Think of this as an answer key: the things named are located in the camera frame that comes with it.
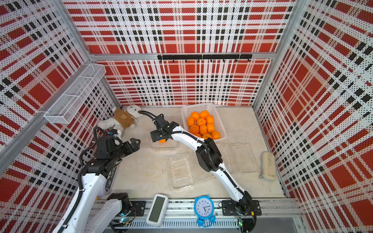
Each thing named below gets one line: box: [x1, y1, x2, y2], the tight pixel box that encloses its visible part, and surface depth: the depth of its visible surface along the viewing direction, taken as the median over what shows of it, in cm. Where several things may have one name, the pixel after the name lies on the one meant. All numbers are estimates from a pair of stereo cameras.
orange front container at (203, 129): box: [199, 124, 208, 135], surface depth 102 cm
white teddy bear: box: [98, 104, 142, 137], surface depth 107 cm
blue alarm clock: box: [193, 194, 216, 228], surface depth 72 cm
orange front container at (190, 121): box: [186, 116, 195, 127], surface depth 107 cm
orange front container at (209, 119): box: [204, 115, 215, 124], surface depth 107 cm
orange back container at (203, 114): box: [199, 110, 210, 119], surface depth 111 cm
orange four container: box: [211, 130, 221, 140], surface depth 98 cm
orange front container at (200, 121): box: [196, 117, 207, 127], surface depth 107 cm
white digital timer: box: [145, 193, 170, 227], surface depth 71 cm
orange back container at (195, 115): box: [190, 111, 200, 122], surface depth 111 cm
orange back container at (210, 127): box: [206, 122, 215, 134], surface depth 102 cm
